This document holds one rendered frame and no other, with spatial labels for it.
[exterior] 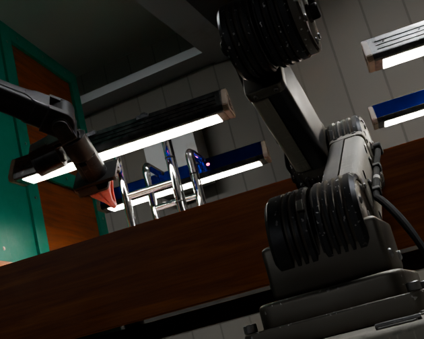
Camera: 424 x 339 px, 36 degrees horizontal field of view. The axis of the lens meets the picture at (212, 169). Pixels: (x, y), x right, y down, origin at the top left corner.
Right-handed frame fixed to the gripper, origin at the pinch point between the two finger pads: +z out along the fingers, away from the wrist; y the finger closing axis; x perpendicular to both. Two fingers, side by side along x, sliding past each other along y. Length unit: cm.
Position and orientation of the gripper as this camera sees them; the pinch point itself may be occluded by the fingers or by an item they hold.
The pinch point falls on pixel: (113, 204)
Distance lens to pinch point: 152.4
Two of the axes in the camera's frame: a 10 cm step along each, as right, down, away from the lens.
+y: -9.3, 3.0, 2.0
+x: 0.2, 5.9, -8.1
